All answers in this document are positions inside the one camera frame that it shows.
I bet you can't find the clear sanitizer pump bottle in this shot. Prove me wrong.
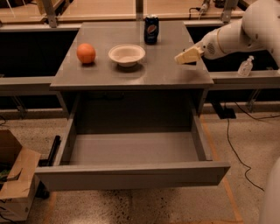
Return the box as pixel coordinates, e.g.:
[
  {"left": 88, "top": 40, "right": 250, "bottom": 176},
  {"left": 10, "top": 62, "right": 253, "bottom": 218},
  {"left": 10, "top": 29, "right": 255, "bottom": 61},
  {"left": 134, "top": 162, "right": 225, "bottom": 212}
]
[{"left": 237, "top": 55, "right": 255, "bottom": 77}]

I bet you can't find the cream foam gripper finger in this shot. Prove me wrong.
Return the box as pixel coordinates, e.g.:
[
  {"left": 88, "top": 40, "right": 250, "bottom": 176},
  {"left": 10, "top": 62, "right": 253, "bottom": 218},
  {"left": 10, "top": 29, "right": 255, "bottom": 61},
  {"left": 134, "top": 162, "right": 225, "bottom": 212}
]
[{"left": 174, "top": 46, "right": 204, "bottom": 65}]

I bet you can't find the orange fruit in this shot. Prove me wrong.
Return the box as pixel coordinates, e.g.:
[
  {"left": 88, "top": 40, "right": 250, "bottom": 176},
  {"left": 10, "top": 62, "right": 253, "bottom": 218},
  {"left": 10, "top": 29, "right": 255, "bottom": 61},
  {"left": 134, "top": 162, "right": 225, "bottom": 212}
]
[{"left": 76, "top": 43, "right": 96, "bottom": 64}]

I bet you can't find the white paper bowl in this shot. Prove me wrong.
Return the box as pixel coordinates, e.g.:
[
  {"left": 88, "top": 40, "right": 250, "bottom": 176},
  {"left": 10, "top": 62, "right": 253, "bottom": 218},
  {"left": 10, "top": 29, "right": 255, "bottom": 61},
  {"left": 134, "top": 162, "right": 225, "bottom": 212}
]
[{"left": 108, "top": 44, "right": 145, "bottom": 67}]

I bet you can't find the grey cabinet with top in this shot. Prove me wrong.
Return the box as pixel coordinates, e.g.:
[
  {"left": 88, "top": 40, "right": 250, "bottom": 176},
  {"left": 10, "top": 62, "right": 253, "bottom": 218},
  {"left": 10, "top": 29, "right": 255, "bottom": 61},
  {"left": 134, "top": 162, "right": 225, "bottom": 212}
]
[{"left": 51, "top": 21, "right": 213, "bottom": 134}]

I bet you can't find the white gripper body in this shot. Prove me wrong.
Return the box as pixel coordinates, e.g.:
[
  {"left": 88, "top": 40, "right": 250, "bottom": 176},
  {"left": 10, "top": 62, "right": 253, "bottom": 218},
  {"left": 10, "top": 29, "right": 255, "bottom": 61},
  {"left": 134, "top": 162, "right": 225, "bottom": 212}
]
[{"left": 195, "top": 29, "right": 222, "bottom": 60}]

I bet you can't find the open grey top drawer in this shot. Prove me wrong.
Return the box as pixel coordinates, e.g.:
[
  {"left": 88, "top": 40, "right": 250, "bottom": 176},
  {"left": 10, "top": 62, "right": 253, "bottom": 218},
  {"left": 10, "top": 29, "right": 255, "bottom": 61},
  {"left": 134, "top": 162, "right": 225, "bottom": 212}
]
[{"left": 36, "top": 94, "right": 230, "bottom": 191}]

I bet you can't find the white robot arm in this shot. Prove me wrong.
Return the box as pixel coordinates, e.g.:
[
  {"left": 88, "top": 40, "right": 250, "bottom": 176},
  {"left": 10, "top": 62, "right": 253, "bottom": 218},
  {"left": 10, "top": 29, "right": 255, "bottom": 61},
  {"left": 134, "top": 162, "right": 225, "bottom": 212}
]
[{"left": 175, "top": 0, "right": 280, "bottom": 224}]

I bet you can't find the blue pepsi can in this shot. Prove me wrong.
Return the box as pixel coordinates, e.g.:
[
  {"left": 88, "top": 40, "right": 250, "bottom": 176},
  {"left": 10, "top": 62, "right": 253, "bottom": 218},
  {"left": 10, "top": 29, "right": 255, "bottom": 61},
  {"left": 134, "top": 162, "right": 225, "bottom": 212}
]
[{"left": 143, "top": 14, "right": 159, "bottom": 45}]

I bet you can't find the black floor cable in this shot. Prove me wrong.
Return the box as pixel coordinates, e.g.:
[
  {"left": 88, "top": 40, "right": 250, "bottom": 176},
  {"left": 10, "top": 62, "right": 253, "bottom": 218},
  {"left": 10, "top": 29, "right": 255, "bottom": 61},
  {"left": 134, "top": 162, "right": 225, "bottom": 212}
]
[{"left": 226, "top": 101, "right": 280, "bottom": 193}]

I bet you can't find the brown cardboard box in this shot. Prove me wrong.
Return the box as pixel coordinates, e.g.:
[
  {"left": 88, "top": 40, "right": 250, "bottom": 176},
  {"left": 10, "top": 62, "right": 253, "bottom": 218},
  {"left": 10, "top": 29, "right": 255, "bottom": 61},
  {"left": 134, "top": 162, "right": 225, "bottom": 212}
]
[{"left": 0, "top": 130, "right": 41, "bottom": 222}]

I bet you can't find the grey metal rail frame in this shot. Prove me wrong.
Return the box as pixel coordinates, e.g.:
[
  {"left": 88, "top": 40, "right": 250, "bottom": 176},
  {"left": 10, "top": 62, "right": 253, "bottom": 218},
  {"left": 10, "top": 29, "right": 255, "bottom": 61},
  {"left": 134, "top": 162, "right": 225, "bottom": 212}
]
[{"left": 1, "top": 0, "right": 279, "bottom": 95}]

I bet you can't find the black foot plate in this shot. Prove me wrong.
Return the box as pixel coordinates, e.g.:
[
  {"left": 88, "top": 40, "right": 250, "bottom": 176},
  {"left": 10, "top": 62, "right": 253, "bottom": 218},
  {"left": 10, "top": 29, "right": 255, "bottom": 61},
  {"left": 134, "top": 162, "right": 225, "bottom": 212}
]
[{"left": 212, "top": 101, "right": 236, "bottom": 119}]

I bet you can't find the black bar beside drawer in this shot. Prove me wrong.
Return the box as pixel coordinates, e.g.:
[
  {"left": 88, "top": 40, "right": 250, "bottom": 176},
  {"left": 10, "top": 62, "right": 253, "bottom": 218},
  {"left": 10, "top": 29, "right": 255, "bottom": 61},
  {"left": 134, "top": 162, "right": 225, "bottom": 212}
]
[{"left": 38, "top": 136, "right": 61, "bottom": 166}]

